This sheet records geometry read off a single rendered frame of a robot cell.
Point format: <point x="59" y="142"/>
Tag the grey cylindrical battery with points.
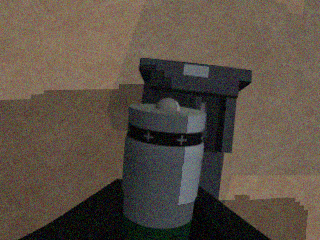
<point x="161" y="170"/>

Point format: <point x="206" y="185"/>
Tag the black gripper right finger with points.
<point x="212" y="221"/>

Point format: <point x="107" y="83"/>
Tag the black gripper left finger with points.
<point x="99" y="218"/>

